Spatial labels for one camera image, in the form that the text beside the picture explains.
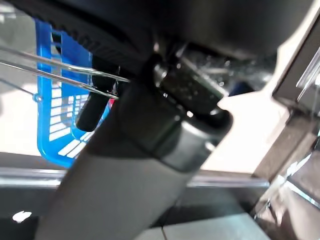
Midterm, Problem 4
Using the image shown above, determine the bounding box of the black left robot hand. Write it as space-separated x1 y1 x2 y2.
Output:
9 0 320 240

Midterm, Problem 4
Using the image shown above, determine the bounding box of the blue plastic shopping basket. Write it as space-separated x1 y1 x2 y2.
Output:
0 18 132 168

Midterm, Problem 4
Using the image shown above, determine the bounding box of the white paper scrap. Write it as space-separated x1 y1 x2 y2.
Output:
11 210 33 224

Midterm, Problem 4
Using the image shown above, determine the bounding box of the pale shelf back panel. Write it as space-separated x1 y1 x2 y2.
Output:
149 213 276 240

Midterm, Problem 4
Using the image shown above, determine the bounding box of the glossy glass counter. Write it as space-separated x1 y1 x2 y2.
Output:
252 109 320 240

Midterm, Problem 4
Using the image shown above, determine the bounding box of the black cabinet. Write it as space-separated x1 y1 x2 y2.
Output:
272 14 320 113

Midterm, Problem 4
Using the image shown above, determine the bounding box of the clear plastic price rail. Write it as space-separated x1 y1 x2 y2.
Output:
0 166 271 189

